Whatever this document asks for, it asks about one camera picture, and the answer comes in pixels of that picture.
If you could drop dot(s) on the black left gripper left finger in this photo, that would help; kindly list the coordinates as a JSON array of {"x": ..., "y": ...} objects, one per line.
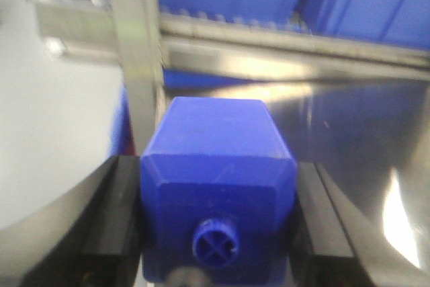
[{"x": 90, "y": 236}]

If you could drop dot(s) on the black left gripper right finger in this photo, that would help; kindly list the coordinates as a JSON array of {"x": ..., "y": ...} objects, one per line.
[{"x": 336, "y": 245}]

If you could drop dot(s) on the blue bottle part with neck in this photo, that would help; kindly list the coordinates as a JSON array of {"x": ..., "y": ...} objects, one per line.
[{"x": 218, "y": 186}]

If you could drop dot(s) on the blue bin on left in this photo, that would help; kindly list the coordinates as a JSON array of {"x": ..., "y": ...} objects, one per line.
[{"x": 398, "y": 22}]

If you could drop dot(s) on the stainless steel shelf frame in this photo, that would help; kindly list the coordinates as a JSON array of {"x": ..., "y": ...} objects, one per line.
[{"x": 145, "y": 42}]

